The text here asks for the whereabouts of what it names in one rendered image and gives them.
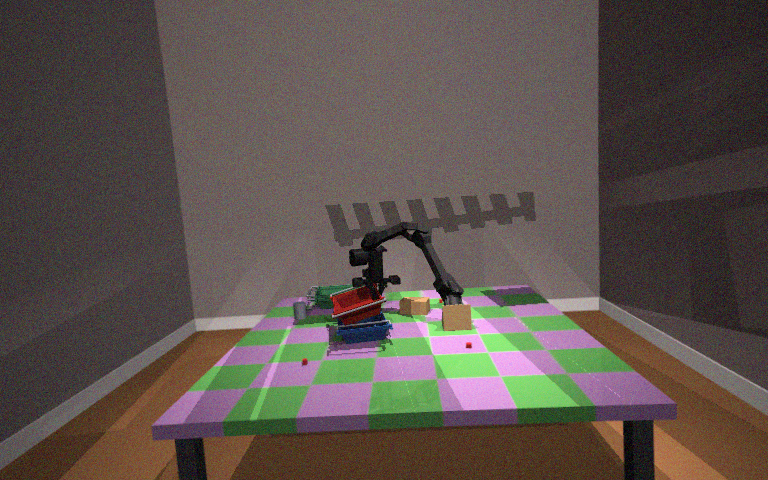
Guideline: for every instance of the grey cylinder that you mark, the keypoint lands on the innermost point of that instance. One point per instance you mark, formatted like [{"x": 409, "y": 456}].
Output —
[{"x": 300, "y": 310}]

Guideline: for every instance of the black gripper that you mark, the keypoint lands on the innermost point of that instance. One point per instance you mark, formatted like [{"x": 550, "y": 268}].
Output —
[{"x": 376, "y": 276}]

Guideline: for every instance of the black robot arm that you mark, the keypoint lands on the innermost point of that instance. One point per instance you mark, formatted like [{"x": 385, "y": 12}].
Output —
[{"x": 449, "y": 290}]

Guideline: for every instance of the blue plastic tray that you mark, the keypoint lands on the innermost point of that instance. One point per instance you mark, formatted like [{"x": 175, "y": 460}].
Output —
[{"x": 361, "y": 333}]

